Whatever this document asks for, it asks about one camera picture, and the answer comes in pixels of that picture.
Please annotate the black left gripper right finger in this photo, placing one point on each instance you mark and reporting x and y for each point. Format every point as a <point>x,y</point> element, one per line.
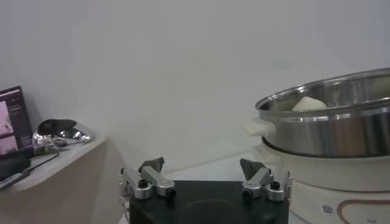
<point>259,179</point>

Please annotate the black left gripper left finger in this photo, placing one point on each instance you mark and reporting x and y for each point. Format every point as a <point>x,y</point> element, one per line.
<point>155,179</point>

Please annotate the white steamed baozi bun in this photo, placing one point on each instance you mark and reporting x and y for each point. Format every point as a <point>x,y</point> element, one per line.
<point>309,105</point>

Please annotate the stainless steel steamer basket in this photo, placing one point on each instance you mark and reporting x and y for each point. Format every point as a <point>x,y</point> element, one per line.
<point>320,137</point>

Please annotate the cream electric cooking pot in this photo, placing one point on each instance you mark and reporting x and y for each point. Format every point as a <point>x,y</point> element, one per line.
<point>320,176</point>

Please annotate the white side table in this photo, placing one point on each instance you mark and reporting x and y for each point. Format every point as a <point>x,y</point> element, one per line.
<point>67,188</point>

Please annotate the shiny chrome helmet-shaped device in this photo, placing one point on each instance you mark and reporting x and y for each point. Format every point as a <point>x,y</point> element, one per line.
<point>58,124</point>

